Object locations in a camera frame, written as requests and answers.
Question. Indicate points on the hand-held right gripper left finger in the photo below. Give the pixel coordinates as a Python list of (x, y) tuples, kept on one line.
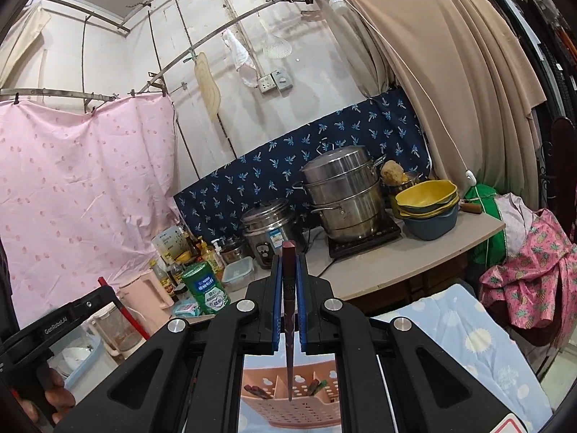
[(273, 306)]

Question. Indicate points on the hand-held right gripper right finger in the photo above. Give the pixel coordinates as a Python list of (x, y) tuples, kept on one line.
[(303, 306)]

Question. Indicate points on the maroon chopstick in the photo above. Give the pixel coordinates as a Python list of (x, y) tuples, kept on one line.
[(288, 324)]

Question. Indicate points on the pink perforated utensil holder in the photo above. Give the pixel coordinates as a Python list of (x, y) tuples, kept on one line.
[(293, 415)]

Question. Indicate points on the person's left hand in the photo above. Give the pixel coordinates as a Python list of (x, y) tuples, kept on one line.
[(58, 397)]

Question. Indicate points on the white dish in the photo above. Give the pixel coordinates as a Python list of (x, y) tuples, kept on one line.
[(74, 361)]

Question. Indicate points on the clear food container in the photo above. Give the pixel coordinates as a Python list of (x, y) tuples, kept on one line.
[(236, 275)]

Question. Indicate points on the white blender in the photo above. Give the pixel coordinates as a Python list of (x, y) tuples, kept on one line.
[(112, 329)]

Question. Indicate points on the green tin can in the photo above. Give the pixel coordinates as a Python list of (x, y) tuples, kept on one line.
[(207, 288)]

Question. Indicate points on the small steel pot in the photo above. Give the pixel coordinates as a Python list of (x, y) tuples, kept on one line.
[(232, 250)]

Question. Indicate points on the steel rice cooker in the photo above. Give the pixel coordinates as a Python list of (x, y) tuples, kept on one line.
[(270, 234)]

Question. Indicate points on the white pump bottle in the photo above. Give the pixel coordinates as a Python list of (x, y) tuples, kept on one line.
[(218, 259)]

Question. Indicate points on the yellow pump bottle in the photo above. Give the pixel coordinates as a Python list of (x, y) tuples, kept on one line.
[(206, 257)]

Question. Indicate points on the wet wipes pack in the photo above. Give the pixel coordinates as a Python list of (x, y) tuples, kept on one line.
[(185, 309)]

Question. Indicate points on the pink electric kettle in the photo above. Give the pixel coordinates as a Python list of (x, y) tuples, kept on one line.
[(144, 297)]

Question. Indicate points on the black induction cooker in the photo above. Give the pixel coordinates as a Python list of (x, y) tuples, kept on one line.
[(378, 237)]

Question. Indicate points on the dark sauce bottle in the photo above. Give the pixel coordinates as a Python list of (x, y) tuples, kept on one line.
[(166, 286)]

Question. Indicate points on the wooden counter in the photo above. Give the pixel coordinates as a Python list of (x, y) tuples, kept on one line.
[(405, 261)]

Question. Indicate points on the steel steamer pot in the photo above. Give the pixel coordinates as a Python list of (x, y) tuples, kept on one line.
[(342, 198)]

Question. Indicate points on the pink printed curtain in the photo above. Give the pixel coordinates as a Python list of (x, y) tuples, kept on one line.
[(81, 189)]

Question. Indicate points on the navy printed cloth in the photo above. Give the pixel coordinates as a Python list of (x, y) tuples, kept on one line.
[(270, 167)]

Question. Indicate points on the blue bowl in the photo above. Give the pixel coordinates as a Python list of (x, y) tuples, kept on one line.
[(430, 228)]

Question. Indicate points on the loofah sponge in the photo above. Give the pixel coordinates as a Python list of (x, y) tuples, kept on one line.
[(392, 172)]

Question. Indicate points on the yellow bowl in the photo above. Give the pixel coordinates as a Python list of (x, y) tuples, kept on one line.
[(426, 194)]

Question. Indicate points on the light blue printed tablecloth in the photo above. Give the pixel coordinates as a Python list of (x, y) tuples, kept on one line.
[(473, 347)]

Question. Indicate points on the green bag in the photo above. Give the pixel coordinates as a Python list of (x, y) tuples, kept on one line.
[(489, 234)]

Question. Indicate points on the pink pineapple print cloth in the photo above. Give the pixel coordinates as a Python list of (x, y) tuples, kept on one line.
[(527, 270)]

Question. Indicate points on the beige hanging board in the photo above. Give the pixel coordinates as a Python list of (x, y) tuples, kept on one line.
[(208, 85)]

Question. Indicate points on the white hanging bag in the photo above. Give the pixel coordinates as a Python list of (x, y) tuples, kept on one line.
[(239, 54)]

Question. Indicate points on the white skimmer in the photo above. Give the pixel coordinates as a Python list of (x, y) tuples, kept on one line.
[(277, 48)]

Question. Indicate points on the beige curtain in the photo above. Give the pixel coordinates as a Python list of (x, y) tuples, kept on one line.
[(450, 76)]

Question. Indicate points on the cream hanging cloth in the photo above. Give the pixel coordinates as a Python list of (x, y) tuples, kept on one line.
[(22, 49)]

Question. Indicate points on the white light bulb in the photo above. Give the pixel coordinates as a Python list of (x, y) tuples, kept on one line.
[(337, 2)]

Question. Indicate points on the hanging clothes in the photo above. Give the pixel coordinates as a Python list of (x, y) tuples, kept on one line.
[(541, 31)]

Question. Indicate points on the wall socket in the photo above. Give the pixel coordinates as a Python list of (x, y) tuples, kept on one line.
[(275, 82)]

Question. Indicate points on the metal curtain rail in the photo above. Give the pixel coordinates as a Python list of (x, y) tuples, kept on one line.
[(58, 94)]

